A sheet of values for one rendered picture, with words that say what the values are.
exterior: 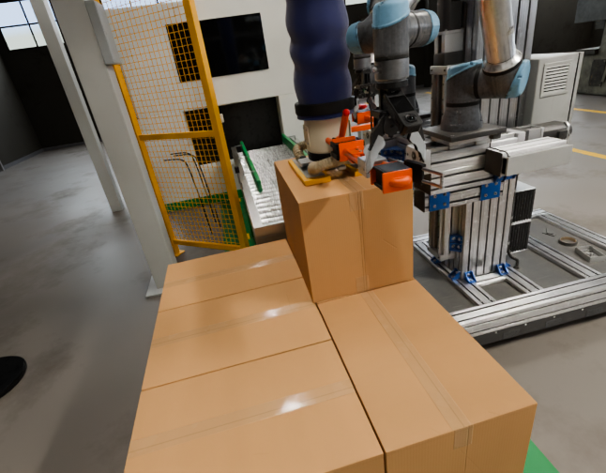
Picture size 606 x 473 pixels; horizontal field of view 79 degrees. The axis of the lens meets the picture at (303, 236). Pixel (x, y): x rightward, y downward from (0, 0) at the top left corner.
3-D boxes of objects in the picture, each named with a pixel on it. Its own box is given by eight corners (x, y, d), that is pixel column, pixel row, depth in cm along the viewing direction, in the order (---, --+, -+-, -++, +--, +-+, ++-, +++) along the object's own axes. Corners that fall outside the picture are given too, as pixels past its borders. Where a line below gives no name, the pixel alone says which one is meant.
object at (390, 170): (370, 184, 95) (369, 165, 93) (397, 178, 96) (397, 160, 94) (383, 194, 87) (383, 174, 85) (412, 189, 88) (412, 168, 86)
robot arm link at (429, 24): (400, 14, 91) (373, 16, 84) (444, 5, 83) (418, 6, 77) (401, 49, 94) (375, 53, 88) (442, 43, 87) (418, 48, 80)
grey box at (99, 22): (113, 65, 219) (94, 7, 206) (122, 64, 220) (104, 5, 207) (104, 64, 201) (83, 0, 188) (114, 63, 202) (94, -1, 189)
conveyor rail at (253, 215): (234, 164, 406) (230, 147, 397) (239, 163, 406) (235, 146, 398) (259, 260, 200) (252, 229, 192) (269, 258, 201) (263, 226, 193)
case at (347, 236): (286, 237, 190) (273, 161, 172) (360, 221, 195) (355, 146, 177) (312, 303, 136) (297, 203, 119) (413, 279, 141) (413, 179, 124)
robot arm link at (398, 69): (416, 56, 78) (379, 62, 77) (415, 80, 80) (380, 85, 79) (400, 57, 85) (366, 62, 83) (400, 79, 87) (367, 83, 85)
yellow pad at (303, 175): (288, 164, 163) (286, 153, 160) (310, 160, 164) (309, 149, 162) (305, 186, 132) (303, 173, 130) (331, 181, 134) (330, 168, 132)
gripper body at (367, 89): (360, 99, 163) (358, 70, 158) (354, 99, 171) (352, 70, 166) (376, 97, 164) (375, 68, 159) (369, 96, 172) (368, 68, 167)
